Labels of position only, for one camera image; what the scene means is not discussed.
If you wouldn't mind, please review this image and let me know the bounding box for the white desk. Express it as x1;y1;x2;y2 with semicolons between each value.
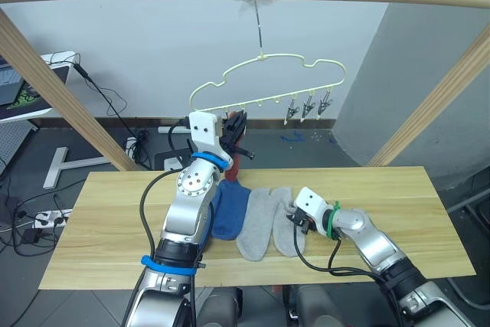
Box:
0;50;113;191

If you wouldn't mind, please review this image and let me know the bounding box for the white floor box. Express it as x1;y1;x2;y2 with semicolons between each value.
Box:
162;155;185;171

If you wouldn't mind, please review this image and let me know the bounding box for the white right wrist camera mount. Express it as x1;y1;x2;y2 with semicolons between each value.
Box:
292;186;332;225

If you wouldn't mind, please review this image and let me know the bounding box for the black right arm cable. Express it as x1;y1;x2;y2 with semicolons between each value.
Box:
292;222;384;279

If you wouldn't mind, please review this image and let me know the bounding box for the blue sock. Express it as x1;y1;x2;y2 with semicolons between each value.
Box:
210;180;252;241

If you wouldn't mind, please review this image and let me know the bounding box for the red sock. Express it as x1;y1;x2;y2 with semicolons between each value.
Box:
223;111;247;187

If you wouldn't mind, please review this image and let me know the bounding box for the white power strip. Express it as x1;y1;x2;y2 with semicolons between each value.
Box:
31;208;74;229
123;136;142;156

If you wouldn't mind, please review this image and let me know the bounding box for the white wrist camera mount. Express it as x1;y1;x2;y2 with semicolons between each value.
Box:
187;111;235;168
292;186;332;225

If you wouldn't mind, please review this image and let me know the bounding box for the grey perforated panel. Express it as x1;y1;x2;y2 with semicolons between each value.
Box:
0;119;40;175

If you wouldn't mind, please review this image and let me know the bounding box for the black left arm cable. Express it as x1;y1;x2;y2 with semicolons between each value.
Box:
139;119;193;267

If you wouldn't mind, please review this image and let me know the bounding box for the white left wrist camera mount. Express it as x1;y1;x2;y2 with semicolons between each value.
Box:
187;111;235;168

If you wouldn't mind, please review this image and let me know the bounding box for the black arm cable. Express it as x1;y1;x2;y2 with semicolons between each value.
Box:
139;119;193;267
292;222;384;279

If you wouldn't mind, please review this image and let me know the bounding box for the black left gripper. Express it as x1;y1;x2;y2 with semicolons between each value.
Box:
219;110;256;161

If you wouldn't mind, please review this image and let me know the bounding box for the dark grey rounded shape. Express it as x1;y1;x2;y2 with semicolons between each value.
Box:
200;287;245;327
296;286;346;327

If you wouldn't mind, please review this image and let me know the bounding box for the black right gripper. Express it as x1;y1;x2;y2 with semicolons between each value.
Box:
284;209;318;236

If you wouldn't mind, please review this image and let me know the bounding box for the slanted wooden post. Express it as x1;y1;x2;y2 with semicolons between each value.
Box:
0;8;142;172
366;22;490;168

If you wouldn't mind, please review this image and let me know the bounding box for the grey laptop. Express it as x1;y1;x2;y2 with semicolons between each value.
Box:
0;56;25;106

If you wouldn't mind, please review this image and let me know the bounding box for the cream wire clip hanger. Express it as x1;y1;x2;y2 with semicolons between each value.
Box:
189;0;348;114

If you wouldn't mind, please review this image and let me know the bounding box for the black desk cable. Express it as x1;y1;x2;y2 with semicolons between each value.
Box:
48;51;151;170

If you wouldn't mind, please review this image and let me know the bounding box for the black green printed mat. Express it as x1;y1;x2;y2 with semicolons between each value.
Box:
0;64;70;122

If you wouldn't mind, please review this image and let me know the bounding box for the blue floor tape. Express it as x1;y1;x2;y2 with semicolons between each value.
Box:
280;131;306;144

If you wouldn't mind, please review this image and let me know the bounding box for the green cable tie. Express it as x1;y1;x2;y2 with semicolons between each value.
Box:
322;200;345;240

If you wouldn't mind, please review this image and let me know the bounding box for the grey sock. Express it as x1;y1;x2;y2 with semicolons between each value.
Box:
271;186;308;259
235;186;283;262

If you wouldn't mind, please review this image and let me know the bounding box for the blue cable tie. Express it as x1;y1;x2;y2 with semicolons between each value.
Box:
190;152;231;172
140;255;198;276

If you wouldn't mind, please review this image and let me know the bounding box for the metal clip with cream tips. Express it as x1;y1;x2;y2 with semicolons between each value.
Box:
316;89;334;118
301;92;318;123
283;96;301;126

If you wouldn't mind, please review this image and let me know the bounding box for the black power adapter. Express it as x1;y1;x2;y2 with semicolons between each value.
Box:
20;228;44;246

